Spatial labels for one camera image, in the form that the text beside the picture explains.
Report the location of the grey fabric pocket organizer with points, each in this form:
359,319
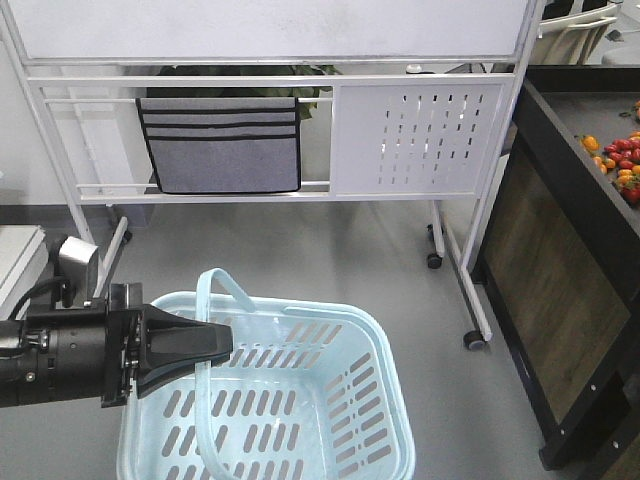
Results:
207,146

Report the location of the light blue plastic basket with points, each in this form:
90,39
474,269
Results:
310,392

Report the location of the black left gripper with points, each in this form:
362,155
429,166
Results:
133,330

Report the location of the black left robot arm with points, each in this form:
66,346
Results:
55,355

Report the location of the black produce display table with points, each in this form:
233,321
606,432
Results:
560,264

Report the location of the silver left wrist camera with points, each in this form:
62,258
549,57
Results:
78,262

